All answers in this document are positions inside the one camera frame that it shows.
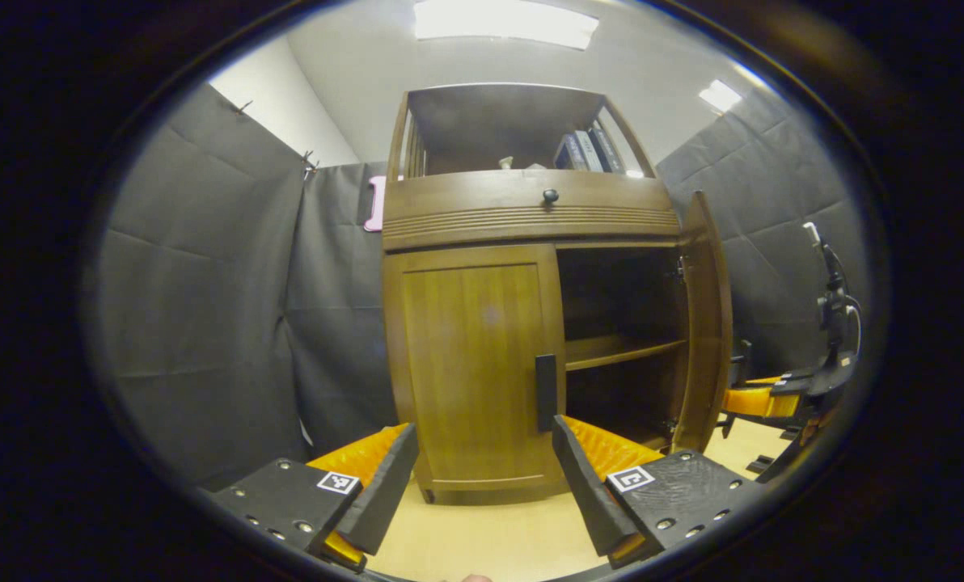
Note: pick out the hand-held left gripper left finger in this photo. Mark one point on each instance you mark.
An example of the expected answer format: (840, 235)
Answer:
(385, 493)

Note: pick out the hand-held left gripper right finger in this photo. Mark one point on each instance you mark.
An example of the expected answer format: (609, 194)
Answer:
(583, 485)

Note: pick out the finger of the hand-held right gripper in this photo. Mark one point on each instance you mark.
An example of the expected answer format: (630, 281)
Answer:
(761, 402)

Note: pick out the wooden shoe cabinet door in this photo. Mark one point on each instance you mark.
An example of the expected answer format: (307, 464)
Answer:
(704, 323)
(474, 364)

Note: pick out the wooden double-door shoe cabinet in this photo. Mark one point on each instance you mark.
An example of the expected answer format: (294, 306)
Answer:
(498, 121)

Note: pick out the black backdrop cloth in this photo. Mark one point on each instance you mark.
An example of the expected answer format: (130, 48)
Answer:
(207, 283)

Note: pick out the black book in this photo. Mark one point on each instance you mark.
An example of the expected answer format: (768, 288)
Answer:
(607, 149)

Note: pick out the wooden drawer with black knob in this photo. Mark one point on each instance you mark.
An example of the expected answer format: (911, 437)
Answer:
(466, 202)

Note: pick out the small ceiling light panel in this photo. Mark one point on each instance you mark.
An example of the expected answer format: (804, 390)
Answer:
(720, 95)

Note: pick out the grey spine book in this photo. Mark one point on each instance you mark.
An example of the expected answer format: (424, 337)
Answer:
(587, 151)

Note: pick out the dark blue book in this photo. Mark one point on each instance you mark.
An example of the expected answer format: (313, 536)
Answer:
(567, 153)

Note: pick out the large ceiling light panel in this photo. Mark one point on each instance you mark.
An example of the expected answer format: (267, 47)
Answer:
(506, 23)

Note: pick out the black table edge bracket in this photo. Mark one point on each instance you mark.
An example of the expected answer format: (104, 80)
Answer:
(760, 465)

